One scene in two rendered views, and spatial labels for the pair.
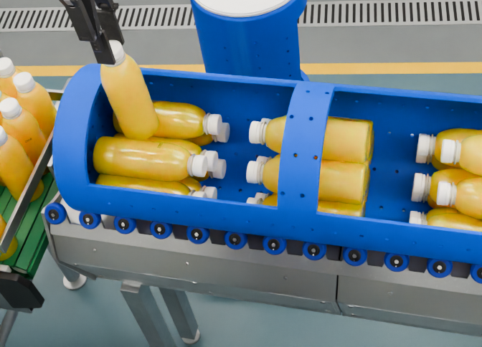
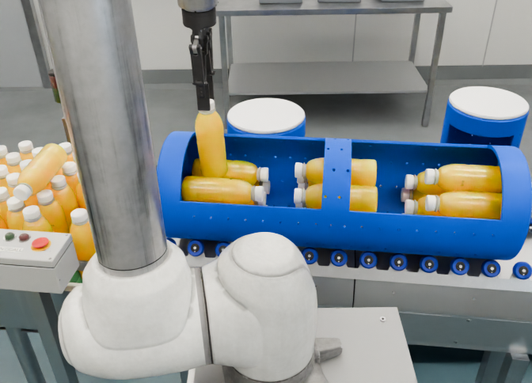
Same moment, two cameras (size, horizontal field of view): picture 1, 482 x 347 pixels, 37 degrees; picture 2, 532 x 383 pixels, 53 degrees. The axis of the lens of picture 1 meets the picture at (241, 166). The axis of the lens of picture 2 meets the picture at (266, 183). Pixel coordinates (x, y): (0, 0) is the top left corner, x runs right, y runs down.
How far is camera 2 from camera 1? 50 cm
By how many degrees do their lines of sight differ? 22
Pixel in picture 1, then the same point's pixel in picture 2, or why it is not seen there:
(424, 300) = (418, 296)
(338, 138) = (358, 166)
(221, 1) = (252, 125)
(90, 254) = not seen: hidden behind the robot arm
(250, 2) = (271, 126)
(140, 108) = (220, 149)
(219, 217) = (276, 221)
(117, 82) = (209, 126)
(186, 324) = not seen: outside the picture
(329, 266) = (349, 272)
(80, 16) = (199, 62)
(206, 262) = not seen: hidden behind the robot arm
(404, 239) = (411, 228)
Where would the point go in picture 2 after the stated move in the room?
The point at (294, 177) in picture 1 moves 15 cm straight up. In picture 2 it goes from (333, 184) to (337, 127)
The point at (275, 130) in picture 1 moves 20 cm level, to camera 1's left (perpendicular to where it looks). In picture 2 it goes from (313, 164) to (235, 175)
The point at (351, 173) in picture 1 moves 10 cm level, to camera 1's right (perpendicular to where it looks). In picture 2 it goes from (369, 188) to (406, 183)
